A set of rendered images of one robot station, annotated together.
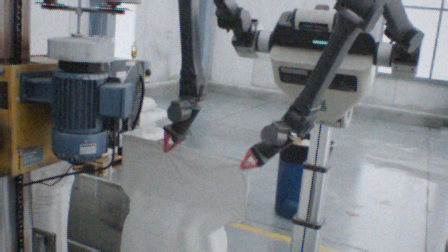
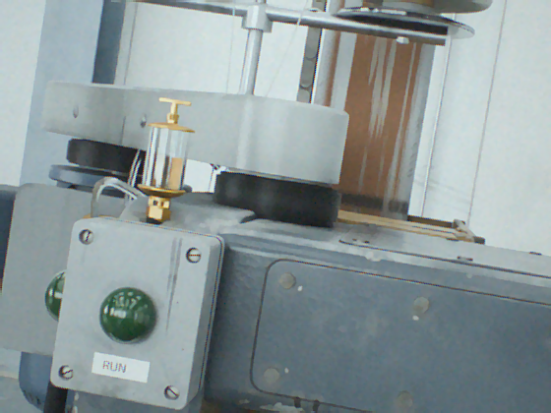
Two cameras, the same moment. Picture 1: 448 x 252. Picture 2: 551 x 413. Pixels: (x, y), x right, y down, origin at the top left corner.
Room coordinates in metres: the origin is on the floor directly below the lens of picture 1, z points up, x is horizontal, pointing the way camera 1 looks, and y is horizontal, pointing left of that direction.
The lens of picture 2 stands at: (2.34, 0.25, 1.38)
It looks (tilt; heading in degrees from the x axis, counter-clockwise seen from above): 3 degrees down; 163
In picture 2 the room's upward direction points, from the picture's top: 9 degrees clockwise
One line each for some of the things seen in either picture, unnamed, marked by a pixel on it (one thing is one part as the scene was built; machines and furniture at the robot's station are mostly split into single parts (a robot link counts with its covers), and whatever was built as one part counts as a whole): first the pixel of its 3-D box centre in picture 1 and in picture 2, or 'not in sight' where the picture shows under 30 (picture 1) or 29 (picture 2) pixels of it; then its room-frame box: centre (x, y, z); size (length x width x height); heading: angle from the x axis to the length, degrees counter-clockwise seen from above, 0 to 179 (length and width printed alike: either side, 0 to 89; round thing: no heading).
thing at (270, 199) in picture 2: not in sight; (276, 198); (1.62, 0.47, 1.35); 0.09 x 0.09 x 0.03
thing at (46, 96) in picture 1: (48, 88); not in sight; (1.24, 0.51, 1.27); 0.12 x 0.09 x 0.09; 156
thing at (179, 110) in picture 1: (186, 102); not in sight; (1.42, 0.13, 1.24); 0.11 x 0.09 x 0.12; 155
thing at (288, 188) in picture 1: (302, 176); not in sight; (3.62, -0.68, 0.32); 0.51 x 0.48 x 0.65; 156
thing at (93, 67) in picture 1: (80, 65); (124, 160); (1.24, 0.41, 1.35); 0.12 x 0.12 x 0.04
